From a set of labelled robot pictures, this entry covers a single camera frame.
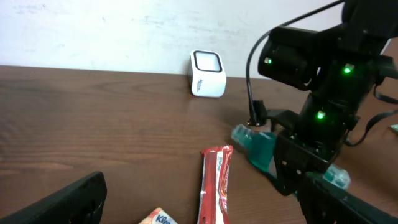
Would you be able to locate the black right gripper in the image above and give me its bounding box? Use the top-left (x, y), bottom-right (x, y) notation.
top-left (270, 93), bottom-right (359, 195)

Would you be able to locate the orange red snack bar wrapper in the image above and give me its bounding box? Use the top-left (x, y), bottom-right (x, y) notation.
top-left (197, 145), bottom-right (233, 224)

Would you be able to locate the pale green snack packet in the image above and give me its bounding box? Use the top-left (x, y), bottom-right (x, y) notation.
top-left (389, 124), bottom-right (398, 134)

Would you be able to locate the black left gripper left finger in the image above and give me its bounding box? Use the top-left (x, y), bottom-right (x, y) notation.
top-left (1, 171), bottom-right (107, 224)

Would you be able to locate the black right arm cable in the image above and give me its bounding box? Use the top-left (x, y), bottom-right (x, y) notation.
top-left (245, 0), bottom-right (346, 125)

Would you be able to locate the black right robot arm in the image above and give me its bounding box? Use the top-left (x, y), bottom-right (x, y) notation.
top-left (251, 0), bottom-right (397, 195)

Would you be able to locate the small orange tissue pack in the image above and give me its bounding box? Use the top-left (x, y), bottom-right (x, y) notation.
top-left (139, 207), bottom-right (177, 224)

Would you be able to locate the teal Listerine mouthwash bottle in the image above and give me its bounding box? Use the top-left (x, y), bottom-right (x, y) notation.
top-left (231, 124), bottom-right (351, 190)

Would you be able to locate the white barcode scanner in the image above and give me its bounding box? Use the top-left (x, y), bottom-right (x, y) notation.
top-left (188, 50), bottom-right (226, 98)

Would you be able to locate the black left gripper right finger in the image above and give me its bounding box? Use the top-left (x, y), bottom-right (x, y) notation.
top-left (297, 172), bottom-right (397, 224)

